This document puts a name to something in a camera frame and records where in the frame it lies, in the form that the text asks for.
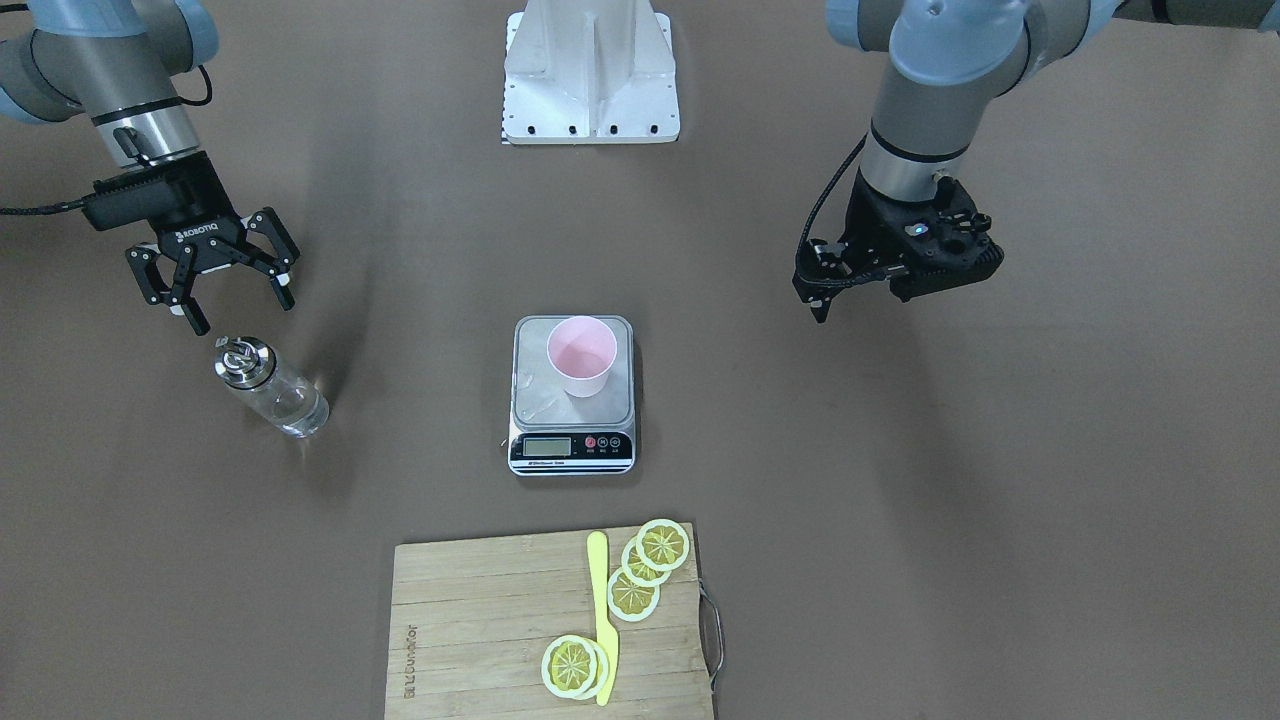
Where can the glass sauce bottle metal spout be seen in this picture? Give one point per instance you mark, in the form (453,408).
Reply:
(257,375)

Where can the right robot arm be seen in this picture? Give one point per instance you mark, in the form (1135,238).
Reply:
(113,61)

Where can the lemon slice pair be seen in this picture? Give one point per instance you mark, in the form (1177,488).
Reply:
(566,665)
(601,673)

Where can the lemon slice near scale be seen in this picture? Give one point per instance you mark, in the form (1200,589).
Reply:
(629,601)

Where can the digital kitchen scale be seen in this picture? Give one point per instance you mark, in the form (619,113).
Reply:
(552,433)

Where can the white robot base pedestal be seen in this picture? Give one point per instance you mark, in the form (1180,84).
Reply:
(589,72)

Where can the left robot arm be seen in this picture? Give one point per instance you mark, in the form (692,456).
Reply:
(949,59)

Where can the front lemon slice pair top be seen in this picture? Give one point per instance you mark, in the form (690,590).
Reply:
(566,665)

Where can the pink plastic cup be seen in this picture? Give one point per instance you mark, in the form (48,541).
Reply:
(582,349)

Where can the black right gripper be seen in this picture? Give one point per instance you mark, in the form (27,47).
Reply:
(203,231)

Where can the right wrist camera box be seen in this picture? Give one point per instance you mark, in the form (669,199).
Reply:
(142,196)

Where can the front lemon slice pair bottom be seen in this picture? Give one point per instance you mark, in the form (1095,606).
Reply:
(601,673)

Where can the yellow plastic knife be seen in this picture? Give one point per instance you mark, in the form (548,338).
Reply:
(605,634)

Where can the middle lemon slice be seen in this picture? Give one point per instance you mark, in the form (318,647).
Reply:
(636,571)

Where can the bamboo cutting board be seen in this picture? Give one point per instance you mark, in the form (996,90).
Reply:
(470,620)

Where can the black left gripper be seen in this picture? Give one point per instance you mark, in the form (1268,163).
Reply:
(868,233)

